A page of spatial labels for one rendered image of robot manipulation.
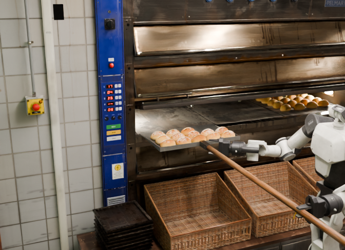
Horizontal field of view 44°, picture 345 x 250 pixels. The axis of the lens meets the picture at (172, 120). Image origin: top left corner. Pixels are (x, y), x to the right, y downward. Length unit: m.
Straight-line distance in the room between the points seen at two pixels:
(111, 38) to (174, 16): 0.44
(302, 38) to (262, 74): 0.39
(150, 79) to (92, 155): 0.60
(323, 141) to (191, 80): 0.95
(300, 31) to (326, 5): 0.27
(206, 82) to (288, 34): 0.69
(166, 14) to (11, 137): 1.18
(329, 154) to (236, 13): 1.14
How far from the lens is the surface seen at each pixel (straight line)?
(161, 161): 2.89
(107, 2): 2.55
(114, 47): 2.58
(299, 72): 3.26
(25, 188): 2.76
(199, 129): 2.93
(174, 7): 2.73
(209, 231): 2.67
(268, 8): 3.05
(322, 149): 2.38
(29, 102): 2.52
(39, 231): 2.91
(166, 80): 2.75
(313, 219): 1.87
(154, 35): 2.69
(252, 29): 3.01
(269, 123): 3.22
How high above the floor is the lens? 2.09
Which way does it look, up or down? 17 degrees down
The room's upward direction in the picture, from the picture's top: straight up
